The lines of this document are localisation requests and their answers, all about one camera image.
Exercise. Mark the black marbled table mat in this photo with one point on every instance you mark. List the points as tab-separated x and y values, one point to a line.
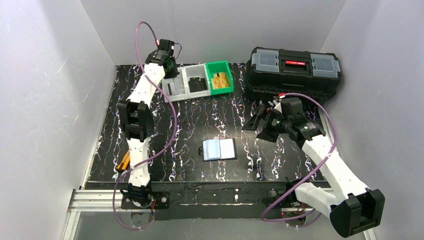
199	119

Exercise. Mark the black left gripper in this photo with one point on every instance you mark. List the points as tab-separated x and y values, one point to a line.
170	69

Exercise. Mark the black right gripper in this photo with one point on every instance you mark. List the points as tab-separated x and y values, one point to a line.
262	122

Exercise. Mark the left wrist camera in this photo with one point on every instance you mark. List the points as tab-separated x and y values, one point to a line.
167	46

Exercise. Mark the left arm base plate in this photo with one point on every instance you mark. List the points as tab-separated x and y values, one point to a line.
156	201

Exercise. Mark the tan credit card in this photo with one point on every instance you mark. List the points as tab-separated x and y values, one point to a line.
215	82

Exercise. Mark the silver card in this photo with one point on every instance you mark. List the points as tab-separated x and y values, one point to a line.
173	88

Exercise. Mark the green plastic bin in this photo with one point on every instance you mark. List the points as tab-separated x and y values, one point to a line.
216	67

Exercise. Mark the black plastic toolbox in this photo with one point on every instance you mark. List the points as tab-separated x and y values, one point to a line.
270	72

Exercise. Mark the white left plastic bin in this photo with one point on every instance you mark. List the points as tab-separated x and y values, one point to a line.
181	80

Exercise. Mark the white middle plastic bin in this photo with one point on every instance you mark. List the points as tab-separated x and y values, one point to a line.
198	70

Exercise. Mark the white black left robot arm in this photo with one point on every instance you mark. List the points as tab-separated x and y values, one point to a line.
136	118

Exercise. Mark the white plastic bin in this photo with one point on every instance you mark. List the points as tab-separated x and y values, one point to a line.
198	70
181	80

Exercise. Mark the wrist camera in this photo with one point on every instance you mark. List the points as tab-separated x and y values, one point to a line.
291	107
167	46

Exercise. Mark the orange pen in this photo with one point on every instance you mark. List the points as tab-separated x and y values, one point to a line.
124	164

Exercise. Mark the gold card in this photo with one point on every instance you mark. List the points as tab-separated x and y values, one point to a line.
223	80

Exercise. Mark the black card holder wallet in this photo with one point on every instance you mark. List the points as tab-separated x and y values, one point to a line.
218	149

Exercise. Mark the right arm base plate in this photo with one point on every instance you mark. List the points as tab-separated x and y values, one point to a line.
289	201

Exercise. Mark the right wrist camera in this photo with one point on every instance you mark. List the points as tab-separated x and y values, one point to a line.
291	107

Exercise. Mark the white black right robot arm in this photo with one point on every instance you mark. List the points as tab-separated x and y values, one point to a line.
352	207

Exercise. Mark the aluminium frame rail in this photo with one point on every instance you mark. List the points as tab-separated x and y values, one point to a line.
198	211

